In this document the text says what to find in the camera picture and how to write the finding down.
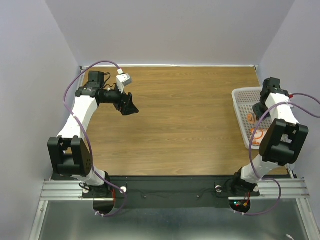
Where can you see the orange flower towel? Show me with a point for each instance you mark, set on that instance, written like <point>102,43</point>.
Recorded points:
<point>258,136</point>

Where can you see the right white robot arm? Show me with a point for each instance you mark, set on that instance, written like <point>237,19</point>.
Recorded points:
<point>282,142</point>

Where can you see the aluminium rail frame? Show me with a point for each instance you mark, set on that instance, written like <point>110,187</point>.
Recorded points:
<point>186,126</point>

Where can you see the white plastic basket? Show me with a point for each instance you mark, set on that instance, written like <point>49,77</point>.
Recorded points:
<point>243,101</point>

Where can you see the lettered beige towel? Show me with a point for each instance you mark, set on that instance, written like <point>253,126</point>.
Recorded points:
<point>251,118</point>

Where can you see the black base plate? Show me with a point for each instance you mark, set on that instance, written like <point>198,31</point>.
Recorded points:
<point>166,192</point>

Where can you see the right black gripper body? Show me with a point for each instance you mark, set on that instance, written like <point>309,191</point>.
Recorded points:
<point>260,109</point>

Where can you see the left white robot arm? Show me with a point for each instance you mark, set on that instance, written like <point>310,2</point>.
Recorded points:
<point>70,151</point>

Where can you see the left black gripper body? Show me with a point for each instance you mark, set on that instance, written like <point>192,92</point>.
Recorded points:
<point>116,98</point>

